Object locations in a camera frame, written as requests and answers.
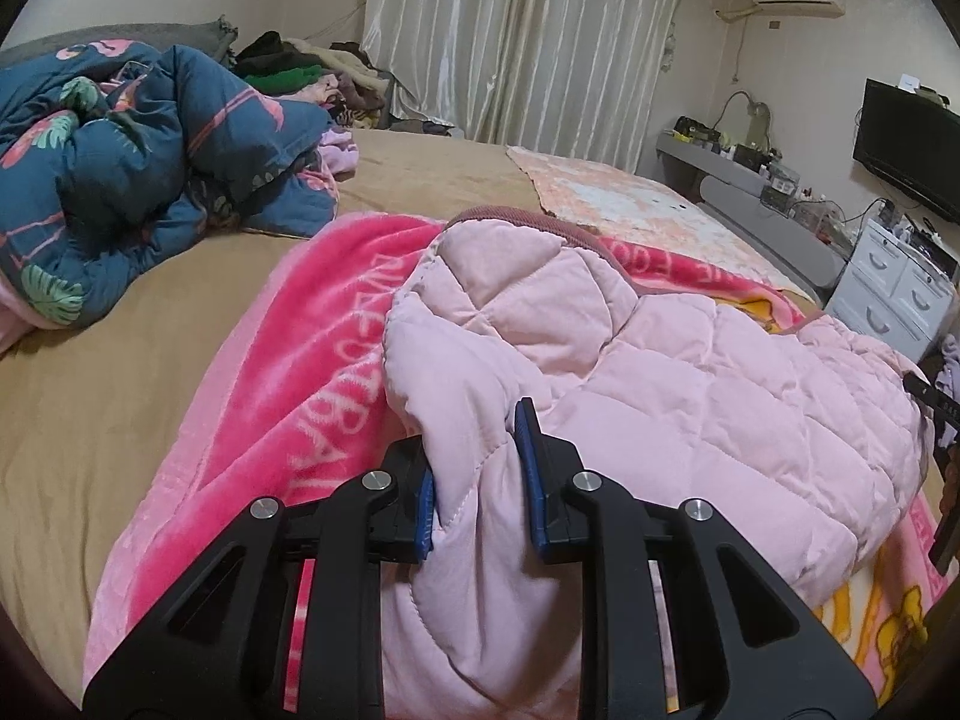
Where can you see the grey bed headboard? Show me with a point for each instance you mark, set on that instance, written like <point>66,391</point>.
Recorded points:
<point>112,36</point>

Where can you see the grey shelf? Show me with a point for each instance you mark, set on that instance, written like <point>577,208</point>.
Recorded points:
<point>780,232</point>

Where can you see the bed with brown sheet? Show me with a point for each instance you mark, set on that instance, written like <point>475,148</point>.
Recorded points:
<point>112,405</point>

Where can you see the pink printed blanket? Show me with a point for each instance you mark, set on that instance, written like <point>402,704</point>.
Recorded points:
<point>300,360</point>

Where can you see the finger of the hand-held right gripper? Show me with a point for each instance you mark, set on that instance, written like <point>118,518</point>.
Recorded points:
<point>921,386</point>

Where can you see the white gooseneck lamp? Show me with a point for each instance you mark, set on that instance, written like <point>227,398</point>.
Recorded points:
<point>761,124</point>

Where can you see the white pleated curtain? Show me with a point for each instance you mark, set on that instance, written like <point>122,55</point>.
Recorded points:
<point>525,37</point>

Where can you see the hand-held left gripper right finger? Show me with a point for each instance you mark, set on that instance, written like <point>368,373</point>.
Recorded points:
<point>529,480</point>

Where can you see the white drawer cabinet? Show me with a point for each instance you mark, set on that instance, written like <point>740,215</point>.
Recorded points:
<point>885,285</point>

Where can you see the peach printed mat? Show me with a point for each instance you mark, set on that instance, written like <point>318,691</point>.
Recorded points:
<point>615,195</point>

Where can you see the pink quilted jacket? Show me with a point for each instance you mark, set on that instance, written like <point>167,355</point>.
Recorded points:
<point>675,390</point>

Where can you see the black flat television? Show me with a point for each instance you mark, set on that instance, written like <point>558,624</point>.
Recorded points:
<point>907,142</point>

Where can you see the group of small desk items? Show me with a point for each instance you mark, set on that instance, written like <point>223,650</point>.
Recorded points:
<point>776,184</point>

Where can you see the blue floral duvet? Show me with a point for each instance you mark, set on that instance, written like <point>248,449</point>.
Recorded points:
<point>150,165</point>

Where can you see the pile of clothes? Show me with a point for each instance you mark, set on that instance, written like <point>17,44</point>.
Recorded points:
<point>300,75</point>

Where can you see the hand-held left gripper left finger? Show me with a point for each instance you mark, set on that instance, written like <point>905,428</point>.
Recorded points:
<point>424,517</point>

